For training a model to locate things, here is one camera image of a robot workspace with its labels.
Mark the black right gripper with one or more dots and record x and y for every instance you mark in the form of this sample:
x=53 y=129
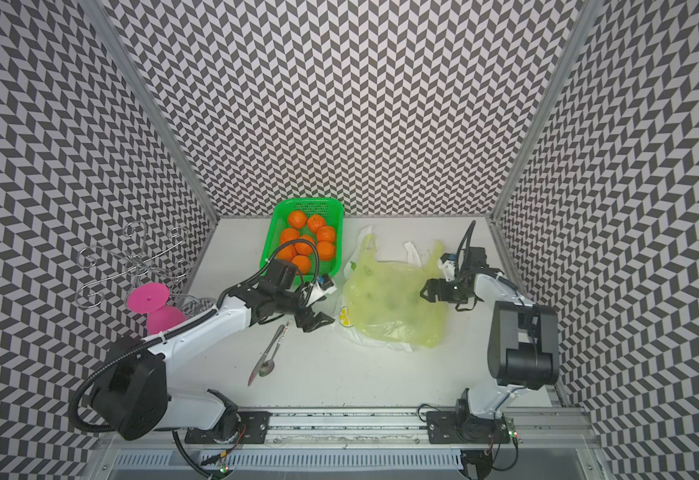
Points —
x=442 y=291

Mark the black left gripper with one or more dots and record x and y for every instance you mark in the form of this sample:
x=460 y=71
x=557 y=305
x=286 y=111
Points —
x=301 y=305

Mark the orange fruit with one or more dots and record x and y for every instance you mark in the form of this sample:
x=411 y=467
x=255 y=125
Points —
x=326 y=233
x=306 y=245
x=315 y=223
x=287 y=253
x=289 y=234
x=303 y=263
x=327 y=251
x=297 y=219

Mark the yellow-green plastic bag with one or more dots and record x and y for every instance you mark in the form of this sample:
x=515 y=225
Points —
x=394 y=300

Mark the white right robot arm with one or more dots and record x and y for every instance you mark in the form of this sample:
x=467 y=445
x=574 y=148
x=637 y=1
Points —
x=523 y=345

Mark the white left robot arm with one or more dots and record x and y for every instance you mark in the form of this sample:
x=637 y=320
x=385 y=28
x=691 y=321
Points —
x=138 y=388

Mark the metal knife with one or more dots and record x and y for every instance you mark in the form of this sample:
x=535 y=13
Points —
x=254 y=375

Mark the green plastic basket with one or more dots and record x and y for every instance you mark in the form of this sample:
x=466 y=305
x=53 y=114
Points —
x=330 y=209

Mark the metal spoon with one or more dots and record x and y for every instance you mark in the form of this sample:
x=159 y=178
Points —
x=269 y=363

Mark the pink plastic cup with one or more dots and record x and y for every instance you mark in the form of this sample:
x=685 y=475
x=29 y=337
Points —
x=152 y=300

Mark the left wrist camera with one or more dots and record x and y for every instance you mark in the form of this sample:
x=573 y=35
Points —
x=323 y=287

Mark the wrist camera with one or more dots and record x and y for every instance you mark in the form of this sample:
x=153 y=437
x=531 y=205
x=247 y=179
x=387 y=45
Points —
x=323 y=287
x=449 y=266

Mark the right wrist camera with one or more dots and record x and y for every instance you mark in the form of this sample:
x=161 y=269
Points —
x=449 y=266

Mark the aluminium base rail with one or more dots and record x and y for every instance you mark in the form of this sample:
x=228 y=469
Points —
x=355 y=440

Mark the metal wire rack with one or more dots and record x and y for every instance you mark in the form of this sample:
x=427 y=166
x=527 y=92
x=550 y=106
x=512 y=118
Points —
x=134 y=262

